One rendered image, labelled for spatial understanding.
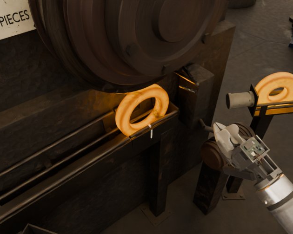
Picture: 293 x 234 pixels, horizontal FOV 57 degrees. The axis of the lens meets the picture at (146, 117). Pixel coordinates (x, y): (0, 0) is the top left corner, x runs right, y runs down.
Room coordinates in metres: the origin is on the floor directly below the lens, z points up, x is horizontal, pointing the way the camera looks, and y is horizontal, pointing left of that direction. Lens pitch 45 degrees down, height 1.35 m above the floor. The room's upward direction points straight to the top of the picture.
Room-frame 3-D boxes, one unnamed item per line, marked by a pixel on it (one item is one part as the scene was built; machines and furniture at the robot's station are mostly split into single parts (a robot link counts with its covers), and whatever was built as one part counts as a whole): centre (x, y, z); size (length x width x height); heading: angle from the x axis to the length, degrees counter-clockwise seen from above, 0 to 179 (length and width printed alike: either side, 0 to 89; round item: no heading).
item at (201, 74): (0.76, -0.17, 0.68); 0.11 x 0.08 x 0.24; 37
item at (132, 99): (0.61, 0.01, 0.75); 0.18 x 0.03 x 0.18; 126
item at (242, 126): (0.70, -0.34, 0.27); 0.22 x 0.13 x 0.53; 127
